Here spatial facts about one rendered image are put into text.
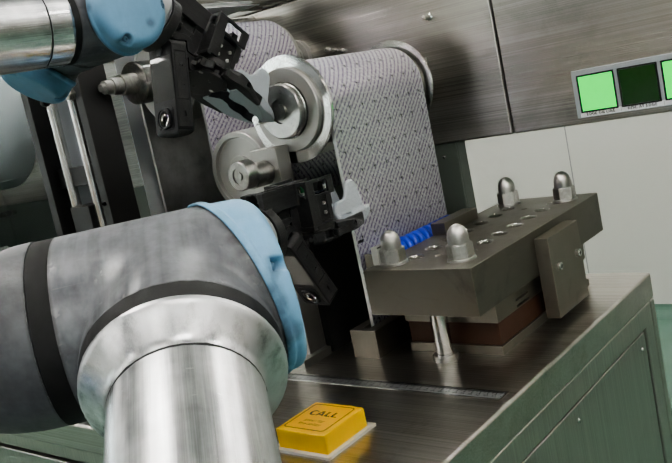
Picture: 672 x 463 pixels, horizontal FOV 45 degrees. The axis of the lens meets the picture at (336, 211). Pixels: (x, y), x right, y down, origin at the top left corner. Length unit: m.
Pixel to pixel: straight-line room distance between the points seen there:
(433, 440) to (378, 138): 0.47
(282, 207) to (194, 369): 0.57
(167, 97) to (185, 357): 0.60
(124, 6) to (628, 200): 3.20
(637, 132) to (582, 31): 2.49
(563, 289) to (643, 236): 2.69
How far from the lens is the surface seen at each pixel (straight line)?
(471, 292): 0.96
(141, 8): 0.77
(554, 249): 1.10
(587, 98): 1.23
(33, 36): 0.74
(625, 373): 1.21
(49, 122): 1.36
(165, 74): 0.99
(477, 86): 1.31
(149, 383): 0.41
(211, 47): 1.01
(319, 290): 1.00
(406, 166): 1.20
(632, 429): 1.24
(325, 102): 1.06
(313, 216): 0.97
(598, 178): 3.80
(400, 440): 0.86
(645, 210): 3.76
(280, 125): 1.09
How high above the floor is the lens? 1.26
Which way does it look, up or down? 8 degrees down
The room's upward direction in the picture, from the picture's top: 12 degrees counter-clockwise
